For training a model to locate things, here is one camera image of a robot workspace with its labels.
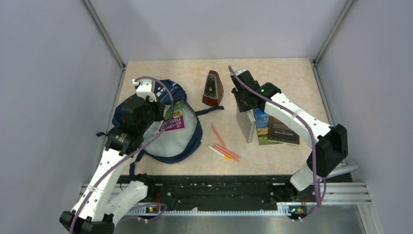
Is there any dark blue fantasy book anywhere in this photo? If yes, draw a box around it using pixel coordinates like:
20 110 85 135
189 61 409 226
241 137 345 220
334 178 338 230
236 108 256 143

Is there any purple colourful children's book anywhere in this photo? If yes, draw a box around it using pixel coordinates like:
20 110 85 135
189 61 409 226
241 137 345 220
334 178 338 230
159 101 185 131

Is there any navy blue student backpack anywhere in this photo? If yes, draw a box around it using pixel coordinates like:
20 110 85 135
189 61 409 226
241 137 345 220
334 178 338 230
97 79 224 164

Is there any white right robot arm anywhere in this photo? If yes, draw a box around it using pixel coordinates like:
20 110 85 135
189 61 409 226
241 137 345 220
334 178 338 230
229 67 348 201

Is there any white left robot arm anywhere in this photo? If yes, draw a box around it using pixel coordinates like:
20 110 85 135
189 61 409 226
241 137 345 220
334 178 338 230
59 95 165 234

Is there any blue green landscape book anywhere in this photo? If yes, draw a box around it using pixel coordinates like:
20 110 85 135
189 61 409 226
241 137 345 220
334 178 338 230
253 109 280 146

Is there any brown wooden metronome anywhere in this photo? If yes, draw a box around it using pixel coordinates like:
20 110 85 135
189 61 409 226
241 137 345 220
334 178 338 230
202 70 224 107

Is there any dark brown book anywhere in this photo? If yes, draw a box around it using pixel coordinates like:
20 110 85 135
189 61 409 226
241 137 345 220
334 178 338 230
268 116 300 145

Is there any pink pen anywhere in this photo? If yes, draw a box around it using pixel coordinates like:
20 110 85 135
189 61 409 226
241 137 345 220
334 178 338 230
213 144 240 159
211 124 226 149
211 145 240 162

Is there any white yellow-tipped pen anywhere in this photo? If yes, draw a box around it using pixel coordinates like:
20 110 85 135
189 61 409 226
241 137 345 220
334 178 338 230
208 145 230 160

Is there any grey metal tube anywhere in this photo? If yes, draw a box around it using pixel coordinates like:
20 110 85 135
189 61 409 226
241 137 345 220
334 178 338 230
325 165 358 179

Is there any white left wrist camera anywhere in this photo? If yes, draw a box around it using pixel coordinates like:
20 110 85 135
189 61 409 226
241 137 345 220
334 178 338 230
132 78 157 102

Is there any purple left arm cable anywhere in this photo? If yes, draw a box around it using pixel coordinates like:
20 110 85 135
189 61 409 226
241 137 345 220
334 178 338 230
68 76 175 234

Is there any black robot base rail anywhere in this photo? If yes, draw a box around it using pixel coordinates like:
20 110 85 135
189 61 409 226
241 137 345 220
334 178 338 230
139 174 316 212

